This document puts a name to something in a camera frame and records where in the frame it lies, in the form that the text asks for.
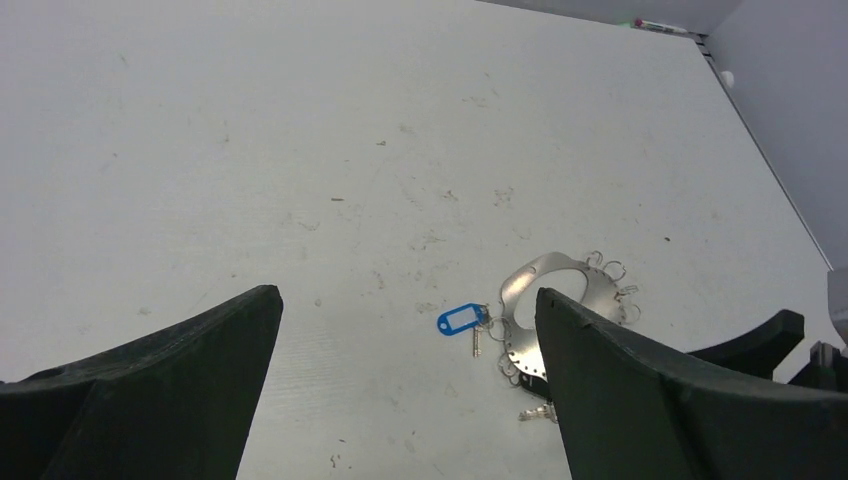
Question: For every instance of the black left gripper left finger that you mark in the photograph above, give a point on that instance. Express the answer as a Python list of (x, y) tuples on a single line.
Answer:
[(174, 404)]

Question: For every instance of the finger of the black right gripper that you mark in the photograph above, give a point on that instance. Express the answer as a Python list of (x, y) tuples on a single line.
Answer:
[(760, 351)]

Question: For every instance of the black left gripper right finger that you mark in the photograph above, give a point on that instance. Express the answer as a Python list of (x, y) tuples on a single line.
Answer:
[(630, 407)]

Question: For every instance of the steel oval key holder plate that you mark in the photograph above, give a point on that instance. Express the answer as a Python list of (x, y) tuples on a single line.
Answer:
[(604, 293)]

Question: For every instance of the blue key tag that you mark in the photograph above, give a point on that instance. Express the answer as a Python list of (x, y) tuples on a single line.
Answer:
[(461, 319)]

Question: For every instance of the black key tag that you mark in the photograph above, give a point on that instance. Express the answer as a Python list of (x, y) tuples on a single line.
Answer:
[(535, 386)]

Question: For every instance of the marker pen on rail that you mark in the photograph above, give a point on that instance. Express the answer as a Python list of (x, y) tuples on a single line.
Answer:
[(658, 27)]

